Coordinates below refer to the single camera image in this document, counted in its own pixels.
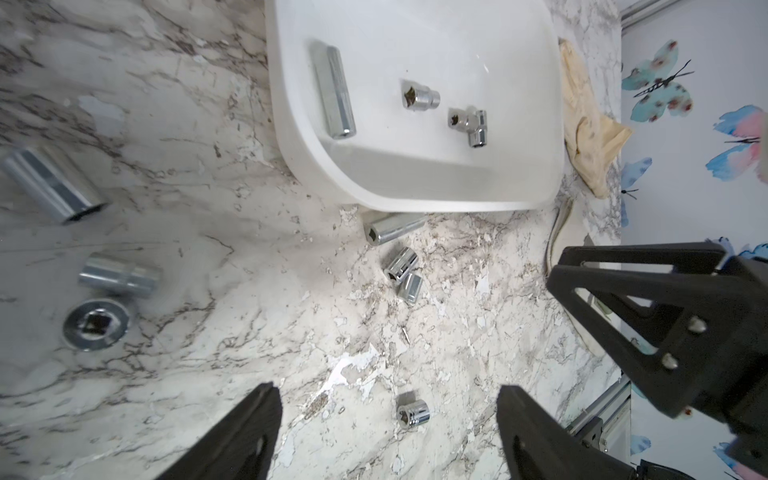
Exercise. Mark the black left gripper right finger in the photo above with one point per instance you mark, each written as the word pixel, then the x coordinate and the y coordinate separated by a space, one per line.
pixel 535 446

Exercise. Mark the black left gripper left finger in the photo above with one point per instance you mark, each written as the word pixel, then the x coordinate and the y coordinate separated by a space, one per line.
pixel 240 446

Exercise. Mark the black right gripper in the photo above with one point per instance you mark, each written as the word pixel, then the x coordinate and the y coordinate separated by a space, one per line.
pixel 715 360

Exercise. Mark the lone chrome socket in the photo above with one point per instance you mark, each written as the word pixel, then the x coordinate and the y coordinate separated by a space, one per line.
pixel 413 414

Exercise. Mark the short chrome socket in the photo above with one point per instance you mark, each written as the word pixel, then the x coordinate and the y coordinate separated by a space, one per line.
pixel 477 129

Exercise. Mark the chrome socket with knurled band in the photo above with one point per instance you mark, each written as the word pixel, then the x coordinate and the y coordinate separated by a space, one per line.
pixel 461 120

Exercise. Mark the long chrome hex socket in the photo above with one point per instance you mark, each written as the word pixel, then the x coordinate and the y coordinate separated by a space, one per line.
pixel 333 90

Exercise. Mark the upright chrome socket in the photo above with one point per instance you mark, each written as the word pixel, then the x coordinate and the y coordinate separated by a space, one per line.
pixel 98 323

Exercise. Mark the small chrome socket beside pair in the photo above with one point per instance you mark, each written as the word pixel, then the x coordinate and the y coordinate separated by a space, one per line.
pixel 410 288

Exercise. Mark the small chrome socket pair left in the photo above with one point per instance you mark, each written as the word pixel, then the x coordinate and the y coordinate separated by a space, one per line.
pixel 401 265

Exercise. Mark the stepped chrome socket left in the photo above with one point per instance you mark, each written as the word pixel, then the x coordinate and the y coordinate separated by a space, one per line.
pixel 104 272

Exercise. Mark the medium long chrome socket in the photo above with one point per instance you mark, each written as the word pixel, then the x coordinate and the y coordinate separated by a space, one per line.
pixel 393 226

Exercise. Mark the large chrome socket far left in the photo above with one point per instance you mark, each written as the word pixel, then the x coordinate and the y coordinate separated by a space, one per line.
pixel 54 182

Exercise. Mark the white plastic storage box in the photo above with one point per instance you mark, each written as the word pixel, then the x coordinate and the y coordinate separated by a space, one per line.
pixel 497 56

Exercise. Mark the beige work glove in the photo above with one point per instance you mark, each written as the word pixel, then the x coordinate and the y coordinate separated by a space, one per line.
pixel 588 203

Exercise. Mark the aluminium front rail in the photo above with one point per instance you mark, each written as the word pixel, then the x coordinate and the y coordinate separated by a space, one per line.
pixel 605 425

